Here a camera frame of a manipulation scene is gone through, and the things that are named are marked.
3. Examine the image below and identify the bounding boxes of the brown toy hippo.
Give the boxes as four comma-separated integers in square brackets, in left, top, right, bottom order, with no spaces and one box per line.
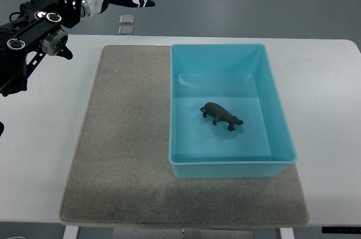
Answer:
[200,102,243,131]

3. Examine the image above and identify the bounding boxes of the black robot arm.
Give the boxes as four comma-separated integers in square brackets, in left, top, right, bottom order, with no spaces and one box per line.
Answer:
[1,0,82,96]

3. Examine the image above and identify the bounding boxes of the blue plastic box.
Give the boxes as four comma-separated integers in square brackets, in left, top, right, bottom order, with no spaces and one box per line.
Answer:
[169,44,297,179]

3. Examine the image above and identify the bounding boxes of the upper floor socket plate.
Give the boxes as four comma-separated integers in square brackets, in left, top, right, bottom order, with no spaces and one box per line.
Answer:
[119,15,135,24]

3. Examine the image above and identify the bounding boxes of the floor socket plate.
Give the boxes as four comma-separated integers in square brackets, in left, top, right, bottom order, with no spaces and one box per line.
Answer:
[119,15,135,24]
[118,26,134,36]

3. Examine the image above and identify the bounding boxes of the lower floor socket plate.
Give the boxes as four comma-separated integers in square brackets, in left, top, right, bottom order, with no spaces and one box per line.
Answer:
[118,26,134,36]

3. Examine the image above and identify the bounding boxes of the grey felt mat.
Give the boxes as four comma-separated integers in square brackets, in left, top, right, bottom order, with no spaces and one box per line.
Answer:
[60,45,309,228]

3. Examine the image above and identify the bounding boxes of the black table control panel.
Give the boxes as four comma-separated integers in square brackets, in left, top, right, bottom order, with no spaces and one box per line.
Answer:
[322,226,361,234]

